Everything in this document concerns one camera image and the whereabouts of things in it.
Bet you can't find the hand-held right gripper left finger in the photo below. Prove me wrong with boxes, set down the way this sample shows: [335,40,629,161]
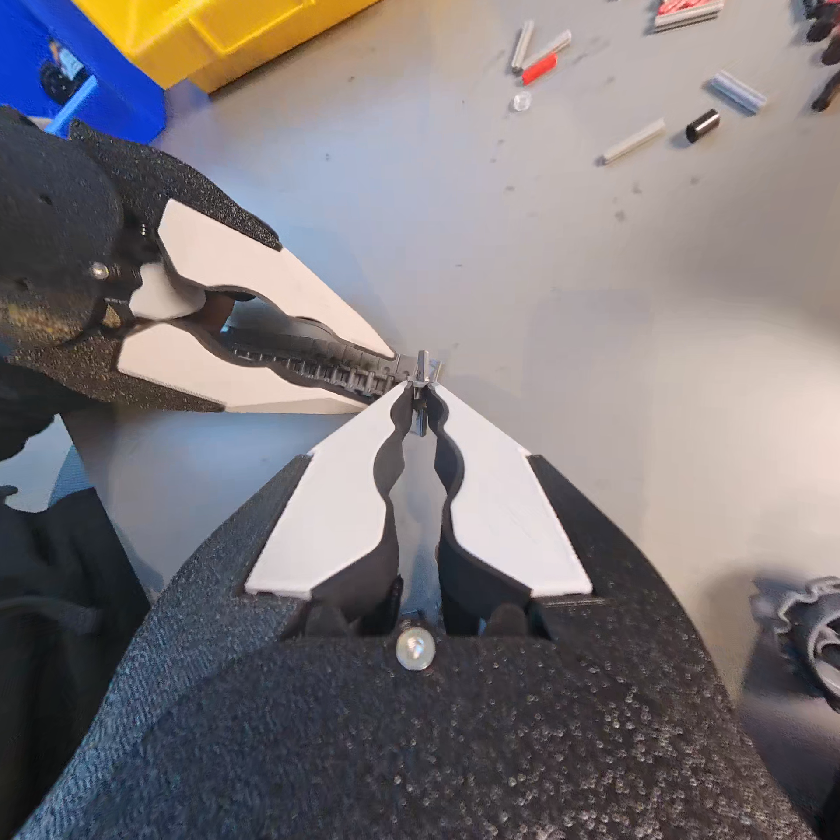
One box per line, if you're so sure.
[243,379,421,636]

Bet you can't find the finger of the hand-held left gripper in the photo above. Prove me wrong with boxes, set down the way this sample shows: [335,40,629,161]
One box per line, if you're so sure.
[128,197,400,362]
[117,298,388,416]

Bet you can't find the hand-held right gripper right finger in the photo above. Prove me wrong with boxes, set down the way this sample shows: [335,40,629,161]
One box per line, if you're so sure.
[425,381,596,636]

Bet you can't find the grey toy track chain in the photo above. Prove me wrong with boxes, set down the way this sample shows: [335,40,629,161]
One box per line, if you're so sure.
[222,315,411,403]

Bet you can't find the grey track link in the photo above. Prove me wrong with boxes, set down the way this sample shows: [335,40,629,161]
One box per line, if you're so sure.
[402,350,444,439]

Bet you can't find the person's left forearm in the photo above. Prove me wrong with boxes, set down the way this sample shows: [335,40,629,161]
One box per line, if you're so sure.
[0,367,67,460]

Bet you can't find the light grey desk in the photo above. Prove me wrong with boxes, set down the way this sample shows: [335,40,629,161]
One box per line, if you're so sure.
[62,0,840,729]

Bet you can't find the blue plastic bin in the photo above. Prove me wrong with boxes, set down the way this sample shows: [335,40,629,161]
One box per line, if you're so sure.
[0,0,166,147]

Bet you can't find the yellow plastic bin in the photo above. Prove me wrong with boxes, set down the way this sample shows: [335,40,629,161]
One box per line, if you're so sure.
[71,0,383,94]

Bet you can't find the black yellow toy brick vehicle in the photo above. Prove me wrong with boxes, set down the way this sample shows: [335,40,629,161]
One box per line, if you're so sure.
[740,576,840,788]

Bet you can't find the pale grey brick pin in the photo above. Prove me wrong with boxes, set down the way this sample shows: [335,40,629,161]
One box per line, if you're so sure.
[704,70,769,117]

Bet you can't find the cluster of small brick parts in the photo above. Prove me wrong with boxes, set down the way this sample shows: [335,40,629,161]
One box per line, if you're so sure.
[653,0,840,114]

